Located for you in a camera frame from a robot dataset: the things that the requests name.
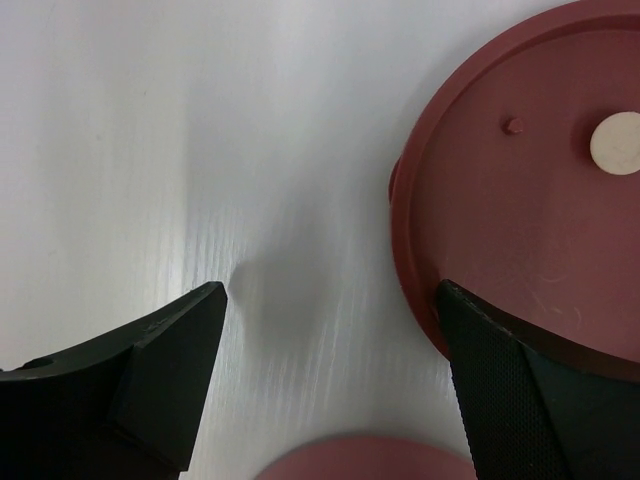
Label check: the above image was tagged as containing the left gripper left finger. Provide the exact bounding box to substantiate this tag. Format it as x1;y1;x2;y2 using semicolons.
1;282;228;479

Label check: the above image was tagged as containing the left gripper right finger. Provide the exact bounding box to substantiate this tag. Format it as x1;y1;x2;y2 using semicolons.
436;280;639;479

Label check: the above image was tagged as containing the pink steel pot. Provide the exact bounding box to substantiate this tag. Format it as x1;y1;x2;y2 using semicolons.
257;434;476;480

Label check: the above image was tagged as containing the dark red lid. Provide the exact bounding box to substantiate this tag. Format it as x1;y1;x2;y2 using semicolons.
389;1;639;361

